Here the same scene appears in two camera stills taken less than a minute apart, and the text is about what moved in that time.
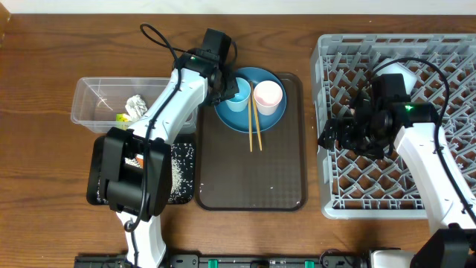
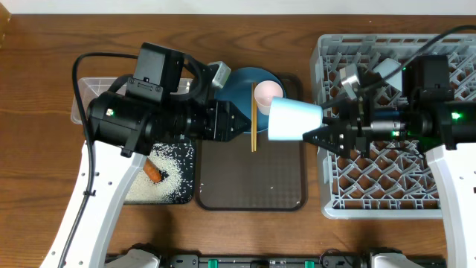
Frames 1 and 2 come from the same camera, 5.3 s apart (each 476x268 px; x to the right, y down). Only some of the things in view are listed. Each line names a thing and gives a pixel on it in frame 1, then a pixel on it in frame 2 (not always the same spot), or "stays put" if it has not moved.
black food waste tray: x=184 y=170 stays put
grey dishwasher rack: x=444 y=66 stays put
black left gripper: x=236 y=90 to x=219 y=129
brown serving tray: x=241 y=171 stays put
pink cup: x=268 y=95 stays put
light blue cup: x=239 y=103 to x=289 y=119
